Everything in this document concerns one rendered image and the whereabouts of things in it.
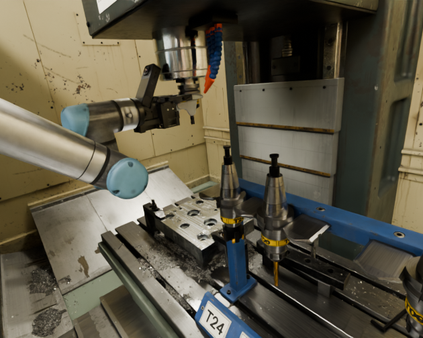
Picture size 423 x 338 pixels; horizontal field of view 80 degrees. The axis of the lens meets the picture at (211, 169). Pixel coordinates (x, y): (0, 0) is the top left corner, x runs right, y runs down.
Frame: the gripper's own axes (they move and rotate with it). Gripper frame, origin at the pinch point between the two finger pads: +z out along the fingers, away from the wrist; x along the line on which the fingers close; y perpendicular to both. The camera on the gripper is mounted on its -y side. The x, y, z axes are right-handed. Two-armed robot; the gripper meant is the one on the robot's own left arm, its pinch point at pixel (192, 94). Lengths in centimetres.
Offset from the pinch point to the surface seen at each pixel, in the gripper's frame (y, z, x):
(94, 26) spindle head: -18.5, -20.9, -8.3
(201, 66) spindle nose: -7.2, -2.3, 7.8
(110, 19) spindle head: -17.8, -21.8, 2.2
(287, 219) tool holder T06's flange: 18.8, -18.0, 40.9
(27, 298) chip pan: 75, -54, -60
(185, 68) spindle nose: -7.1, -6.2, 6.0
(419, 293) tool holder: 20, -21, 59
